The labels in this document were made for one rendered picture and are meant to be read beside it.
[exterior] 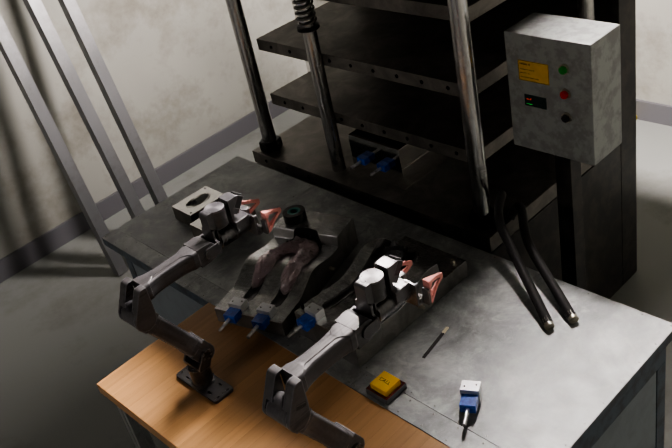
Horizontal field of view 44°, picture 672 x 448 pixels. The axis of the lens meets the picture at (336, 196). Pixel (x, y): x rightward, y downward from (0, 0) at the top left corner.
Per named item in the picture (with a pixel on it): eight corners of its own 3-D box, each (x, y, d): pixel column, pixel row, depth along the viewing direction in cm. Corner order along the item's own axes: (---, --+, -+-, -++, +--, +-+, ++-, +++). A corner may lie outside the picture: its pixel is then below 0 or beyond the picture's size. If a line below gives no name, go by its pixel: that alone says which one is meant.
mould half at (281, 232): (285, 336, 259) (277, 309, 253) (218, 321, 272) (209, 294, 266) (358, 242, 294) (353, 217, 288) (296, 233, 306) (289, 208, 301)
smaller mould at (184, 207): (194, 228, 323) (190, 215, 319) (175, 219, 331) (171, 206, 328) (228, 206, 331) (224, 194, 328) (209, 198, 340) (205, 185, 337)
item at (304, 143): (491, 252, 287) (489, 238, 284) (255, 162, 375) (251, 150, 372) (620, 142, 331) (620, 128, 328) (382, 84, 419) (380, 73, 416)
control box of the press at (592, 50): (599, 417, 310) (585, 49, 234) (530, 383, 331) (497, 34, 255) (630, 382, 322) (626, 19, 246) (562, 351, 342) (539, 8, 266)
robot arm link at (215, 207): (211, 198, 238) (178, 218, 232) (230, 205, 232) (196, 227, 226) (221, 231, 244) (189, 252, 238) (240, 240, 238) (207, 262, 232)
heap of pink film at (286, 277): (291, 296, 266) (285, 277, 261) (245, 287, 274) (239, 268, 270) (330, 248, 284) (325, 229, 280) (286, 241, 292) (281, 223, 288)
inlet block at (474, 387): (474, 434, 213) (472, 419, 210) (455, 432, 215) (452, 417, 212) (482, 395, 223) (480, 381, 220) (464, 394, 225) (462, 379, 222)
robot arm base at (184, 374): (186, 343, 253) (168, 357, 249) (227, 369, 239) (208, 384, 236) (194, 363, 257) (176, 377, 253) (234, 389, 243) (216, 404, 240)
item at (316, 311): (295, 346, 244) (291, 333, 242) (284, 340, 248) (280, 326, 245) (327, 321, 251) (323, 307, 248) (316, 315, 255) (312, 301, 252)
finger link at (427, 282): (424, 256, 207) (400, 277, 202) (447, 265, 202) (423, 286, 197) (428, 278, 210) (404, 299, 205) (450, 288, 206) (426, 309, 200)
